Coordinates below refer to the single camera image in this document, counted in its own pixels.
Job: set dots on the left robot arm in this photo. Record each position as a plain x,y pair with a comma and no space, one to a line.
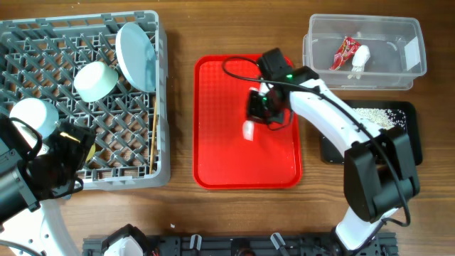
29,226

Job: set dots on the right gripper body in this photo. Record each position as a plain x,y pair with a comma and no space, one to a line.
264,109

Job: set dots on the red sauce packet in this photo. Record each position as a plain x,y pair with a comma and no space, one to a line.
347,50

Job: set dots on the yellow plastic cup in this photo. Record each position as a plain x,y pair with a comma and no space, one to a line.
91,152

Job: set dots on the large light blue plate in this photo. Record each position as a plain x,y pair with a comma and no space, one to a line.
136,57

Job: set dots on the grey dishwasher rack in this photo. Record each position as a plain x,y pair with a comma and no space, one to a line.
40,58

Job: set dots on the black plastic tray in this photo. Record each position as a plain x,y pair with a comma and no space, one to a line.
330,155

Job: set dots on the red plastic tray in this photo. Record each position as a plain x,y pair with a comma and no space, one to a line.
222,158

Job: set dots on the pile of rice waste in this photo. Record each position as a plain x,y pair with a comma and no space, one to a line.
385,118

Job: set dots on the light green bowl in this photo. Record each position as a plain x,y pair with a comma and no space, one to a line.
95,81

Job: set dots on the clear plastic bin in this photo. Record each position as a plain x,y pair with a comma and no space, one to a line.
396,45

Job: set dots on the white napkin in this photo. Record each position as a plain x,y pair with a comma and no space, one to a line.
361,57

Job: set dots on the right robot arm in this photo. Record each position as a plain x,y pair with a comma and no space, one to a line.
379,170

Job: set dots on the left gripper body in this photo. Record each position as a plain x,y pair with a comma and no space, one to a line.
67,156

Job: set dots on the wooden chopstick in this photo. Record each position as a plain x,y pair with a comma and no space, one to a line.
153,134

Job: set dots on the small light green saucer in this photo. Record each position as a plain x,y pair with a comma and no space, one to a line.
42,116

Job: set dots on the white plastic fork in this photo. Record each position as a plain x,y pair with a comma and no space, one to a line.
248,128

